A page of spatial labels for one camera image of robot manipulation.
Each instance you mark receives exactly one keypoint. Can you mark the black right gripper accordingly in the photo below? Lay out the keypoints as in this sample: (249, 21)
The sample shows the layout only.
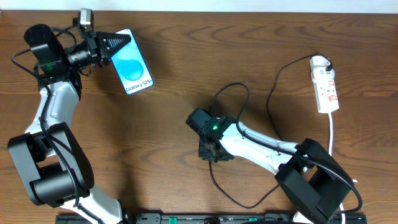
(214, 155)

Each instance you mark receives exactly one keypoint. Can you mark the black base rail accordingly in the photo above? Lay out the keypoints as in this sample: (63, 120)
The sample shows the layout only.
(156, 218)

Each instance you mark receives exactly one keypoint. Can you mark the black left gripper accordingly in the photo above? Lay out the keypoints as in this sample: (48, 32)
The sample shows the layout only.
(95, 48)

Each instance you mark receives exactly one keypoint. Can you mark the white power strip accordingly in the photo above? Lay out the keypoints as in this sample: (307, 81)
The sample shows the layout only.
(322, 75)

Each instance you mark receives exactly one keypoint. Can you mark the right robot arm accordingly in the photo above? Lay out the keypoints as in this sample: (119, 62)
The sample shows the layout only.
(311, 179)

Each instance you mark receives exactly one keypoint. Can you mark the blue Galaxy smartphone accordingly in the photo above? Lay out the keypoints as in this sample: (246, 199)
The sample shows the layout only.
(131, 67)

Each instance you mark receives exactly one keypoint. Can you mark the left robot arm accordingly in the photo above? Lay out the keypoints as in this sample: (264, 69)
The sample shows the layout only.
(52, 166)

